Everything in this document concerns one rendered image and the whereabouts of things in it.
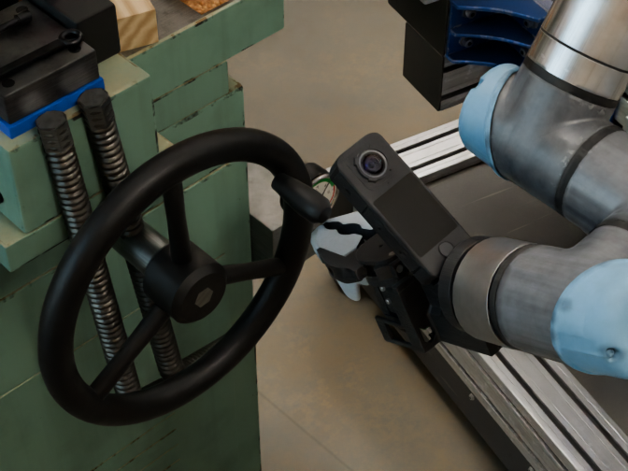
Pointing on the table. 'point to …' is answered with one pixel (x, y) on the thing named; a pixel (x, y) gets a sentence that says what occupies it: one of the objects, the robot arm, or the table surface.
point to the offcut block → (135, 23)
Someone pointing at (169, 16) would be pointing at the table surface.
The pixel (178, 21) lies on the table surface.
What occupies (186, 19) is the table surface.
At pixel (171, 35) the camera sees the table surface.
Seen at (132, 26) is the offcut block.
